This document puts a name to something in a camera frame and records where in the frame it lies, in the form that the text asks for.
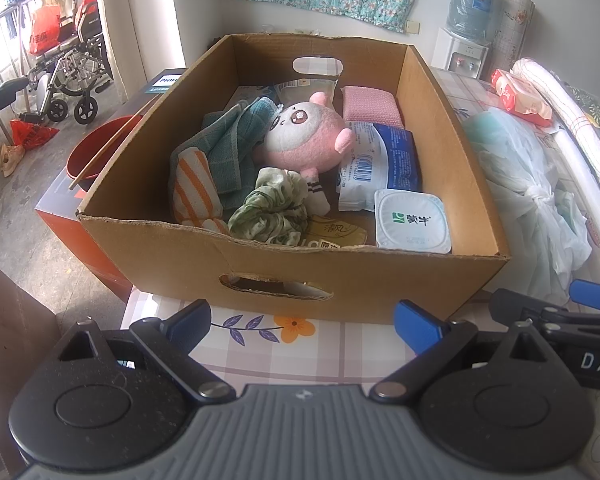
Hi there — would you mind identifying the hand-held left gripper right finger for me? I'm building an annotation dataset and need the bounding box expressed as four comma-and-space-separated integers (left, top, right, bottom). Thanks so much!
370, 300, 554, 404

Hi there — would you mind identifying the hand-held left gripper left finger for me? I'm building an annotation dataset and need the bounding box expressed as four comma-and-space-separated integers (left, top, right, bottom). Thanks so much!
56, 299, 237, 404

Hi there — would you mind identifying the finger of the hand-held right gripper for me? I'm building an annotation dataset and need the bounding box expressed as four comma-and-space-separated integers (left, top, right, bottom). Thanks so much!
570, 280, 600, 315
489, 288, 545, 334

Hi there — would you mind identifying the white yogurt cup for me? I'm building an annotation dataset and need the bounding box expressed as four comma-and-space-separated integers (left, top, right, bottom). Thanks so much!
374, 187, 453, 254

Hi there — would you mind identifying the brown cardboard box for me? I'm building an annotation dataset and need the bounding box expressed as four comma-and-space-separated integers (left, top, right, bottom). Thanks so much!
76, 34, 512, 327

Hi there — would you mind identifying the yellow sachet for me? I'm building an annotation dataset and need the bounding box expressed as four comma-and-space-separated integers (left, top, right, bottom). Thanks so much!
300, 214, 368, 252

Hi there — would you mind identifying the orange striped sock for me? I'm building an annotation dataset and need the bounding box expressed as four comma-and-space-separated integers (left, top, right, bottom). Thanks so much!
169, 147, 231, 236

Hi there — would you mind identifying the green scrunched cloth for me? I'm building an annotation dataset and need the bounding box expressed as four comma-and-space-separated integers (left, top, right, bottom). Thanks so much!
227, 167, 316, 248

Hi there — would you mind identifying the white black striped sock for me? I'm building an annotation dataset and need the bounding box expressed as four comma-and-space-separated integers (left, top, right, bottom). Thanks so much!
301, 177, 332, 217

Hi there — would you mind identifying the blue white packet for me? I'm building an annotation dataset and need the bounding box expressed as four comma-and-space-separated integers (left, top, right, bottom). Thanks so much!
336, 121, 425, 212

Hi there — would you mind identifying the teal towel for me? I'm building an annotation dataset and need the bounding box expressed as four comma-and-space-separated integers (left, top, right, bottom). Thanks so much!
170, 96, 281, 197

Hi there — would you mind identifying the pink plush toy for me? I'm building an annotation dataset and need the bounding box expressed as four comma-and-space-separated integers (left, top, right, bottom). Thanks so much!
254, 91, 356, 181

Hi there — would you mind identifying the pink sponge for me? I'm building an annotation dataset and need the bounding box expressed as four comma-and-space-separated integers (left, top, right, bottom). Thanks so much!
341, 85, 406, 128

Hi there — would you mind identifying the checked printed bed sheet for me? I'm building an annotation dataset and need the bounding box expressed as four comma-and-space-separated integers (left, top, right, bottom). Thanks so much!
120, 67, 600, 480

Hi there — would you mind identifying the large white plastic bag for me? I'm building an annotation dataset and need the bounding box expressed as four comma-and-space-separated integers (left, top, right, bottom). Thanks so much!
462, 107, 593, 296

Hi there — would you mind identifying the white rolled mat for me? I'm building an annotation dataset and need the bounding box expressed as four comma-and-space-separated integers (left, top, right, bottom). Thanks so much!
547, 127, 600, 281

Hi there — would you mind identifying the black orange appliance box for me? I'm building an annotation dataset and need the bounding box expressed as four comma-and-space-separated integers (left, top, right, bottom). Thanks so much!
34, 67, 188, 306

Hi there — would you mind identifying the white striped towel blanket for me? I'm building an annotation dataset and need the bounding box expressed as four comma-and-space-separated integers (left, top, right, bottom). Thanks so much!
510, 57, 600, 281

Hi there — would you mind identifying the brown wooden footboard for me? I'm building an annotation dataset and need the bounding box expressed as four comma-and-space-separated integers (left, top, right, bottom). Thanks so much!
0, 250, 58, 480

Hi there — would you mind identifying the red bowl with chopsticks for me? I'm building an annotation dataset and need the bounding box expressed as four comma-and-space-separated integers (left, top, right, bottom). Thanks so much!
68, 102, 157, 192

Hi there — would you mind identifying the red wet wipes pack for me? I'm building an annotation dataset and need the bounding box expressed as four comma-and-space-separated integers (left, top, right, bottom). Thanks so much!
490, 67, 556, 128

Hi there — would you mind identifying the red bag on floor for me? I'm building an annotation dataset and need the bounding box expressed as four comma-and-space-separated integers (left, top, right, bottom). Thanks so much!
9, 119, 60, 147

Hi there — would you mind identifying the floral patterned paper roll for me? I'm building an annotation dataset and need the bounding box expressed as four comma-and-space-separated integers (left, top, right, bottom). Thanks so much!
482, 0, 536, 73

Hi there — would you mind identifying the wheelchair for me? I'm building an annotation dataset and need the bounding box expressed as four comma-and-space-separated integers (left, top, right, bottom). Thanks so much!
27, 0, 116, 126

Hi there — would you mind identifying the black chair armrest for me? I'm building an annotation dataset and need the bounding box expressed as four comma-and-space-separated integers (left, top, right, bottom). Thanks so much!
0, 77, 30, 117

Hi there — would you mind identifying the blue water jug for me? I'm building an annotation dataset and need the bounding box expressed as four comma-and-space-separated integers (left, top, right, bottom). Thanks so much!
446, 0, 503, 46

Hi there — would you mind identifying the red hanging bag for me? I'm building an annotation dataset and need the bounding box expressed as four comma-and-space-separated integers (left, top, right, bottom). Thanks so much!
28, 4, 62, 55

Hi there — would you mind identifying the yellow hanging towel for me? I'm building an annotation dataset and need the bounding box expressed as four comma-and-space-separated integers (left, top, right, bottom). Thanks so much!
41, 0, 75, 20

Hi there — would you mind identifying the metal balcony railing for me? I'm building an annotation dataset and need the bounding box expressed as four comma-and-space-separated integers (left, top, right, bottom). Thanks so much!
0, 0, 36, 181

